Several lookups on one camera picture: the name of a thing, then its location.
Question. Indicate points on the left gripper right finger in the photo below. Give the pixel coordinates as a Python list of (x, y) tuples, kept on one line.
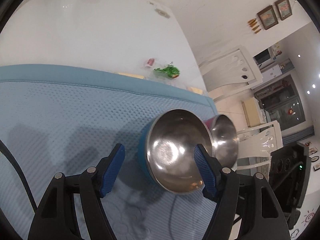
[(209, 169)]

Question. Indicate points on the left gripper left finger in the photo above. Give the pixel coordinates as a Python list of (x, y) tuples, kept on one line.
[(108, 169)]

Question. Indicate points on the magenta steel bowl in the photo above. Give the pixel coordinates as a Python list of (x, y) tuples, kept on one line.
[(225, 140)]

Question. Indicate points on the blue steel bowl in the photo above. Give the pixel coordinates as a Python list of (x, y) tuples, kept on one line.
[(166, 150)]

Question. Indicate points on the white chair near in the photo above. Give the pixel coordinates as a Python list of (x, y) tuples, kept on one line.
[(256, 145)]

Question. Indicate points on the white chair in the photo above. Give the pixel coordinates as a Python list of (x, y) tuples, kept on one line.
[(234, 66), (256, 145)]

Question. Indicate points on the dark glass cabinet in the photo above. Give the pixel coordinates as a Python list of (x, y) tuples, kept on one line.
[(281, 100)]

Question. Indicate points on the light blue textured mat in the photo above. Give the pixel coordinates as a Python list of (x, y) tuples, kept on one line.
[(65, 119)]

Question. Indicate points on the white chair far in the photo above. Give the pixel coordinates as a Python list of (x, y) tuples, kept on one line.
[(234, 66)]

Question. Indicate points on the green candy wrapper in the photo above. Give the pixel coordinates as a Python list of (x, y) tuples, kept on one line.
[(170, 71)]

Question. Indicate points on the microwave oven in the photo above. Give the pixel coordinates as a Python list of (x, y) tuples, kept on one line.
[(262, 57)]

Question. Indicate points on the pink candy wrapper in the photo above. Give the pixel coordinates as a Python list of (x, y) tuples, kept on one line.
[(150, 62)]

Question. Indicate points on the left framed picture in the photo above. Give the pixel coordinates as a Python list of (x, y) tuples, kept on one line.
[(268, 17)]

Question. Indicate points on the framed picture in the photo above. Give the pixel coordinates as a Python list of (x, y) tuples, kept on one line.
[(284, 9), (268, 17)]

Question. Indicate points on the right framed picture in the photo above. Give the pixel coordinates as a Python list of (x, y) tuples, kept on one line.
[(284, 9)]

